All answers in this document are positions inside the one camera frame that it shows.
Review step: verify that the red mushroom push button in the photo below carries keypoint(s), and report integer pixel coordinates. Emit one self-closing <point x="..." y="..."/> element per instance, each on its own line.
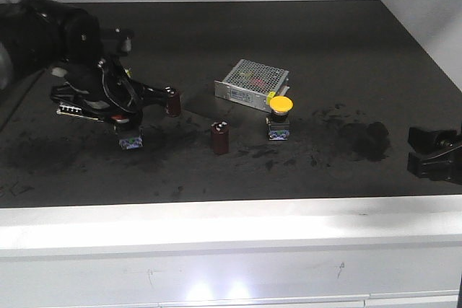
<point x="130" y="139"/>

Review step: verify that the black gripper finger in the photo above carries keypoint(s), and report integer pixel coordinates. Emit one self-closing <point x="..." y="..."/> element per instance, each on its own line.
<point x="423" y="138"/>
<point x="440" y="165"/>

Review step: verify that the metal mesh power supply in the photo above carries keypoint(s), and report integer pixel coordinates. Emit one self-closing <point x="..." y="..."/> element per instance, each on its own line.
<point x="253" y="84"/>
<point x="73" y="111"/>

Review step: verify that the front brown cylindrical capacitor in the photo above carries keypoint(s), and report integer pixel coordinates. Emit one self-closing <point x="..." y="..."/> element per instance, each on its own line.
<point x="220" y="137"/>

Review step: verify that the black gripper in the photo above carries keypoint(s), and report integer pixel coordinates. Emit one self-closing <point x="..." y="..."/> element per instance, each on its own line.
<point x="96" y="81"/>

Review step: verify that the brown cylindrical capacitor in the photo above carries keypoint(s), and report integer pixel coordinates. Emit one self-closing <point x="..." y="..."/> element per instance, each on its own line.
<point x="220" y="137"/>
<point x="172" y="105"/>

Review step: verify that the left metal mesh power supply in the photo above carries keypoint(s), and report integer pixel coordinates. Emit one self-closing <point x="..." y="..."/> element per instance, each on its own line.
<point x="73" y="111"/>

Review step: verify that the yellow mushroom push button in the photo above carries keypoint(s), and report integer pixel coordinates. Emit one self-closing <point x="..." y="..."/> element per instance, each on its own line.
<point x="278" y="123"/>

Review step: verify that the right metal mesh power supply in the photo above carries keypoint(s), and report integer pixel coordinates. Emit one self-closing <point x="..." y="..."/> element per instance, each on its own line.
<point x="253" y="84"/>

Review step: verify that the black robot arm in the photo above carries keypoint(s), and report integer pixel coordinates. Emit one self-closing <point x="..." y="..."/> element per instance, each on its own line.
<point x="32" y="37"/>

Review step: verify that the rear brown cylindrical capacitor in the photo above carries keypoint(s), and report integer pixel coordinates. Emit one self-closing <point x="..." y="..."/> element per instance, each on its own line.
<point x="172" y="105"/>

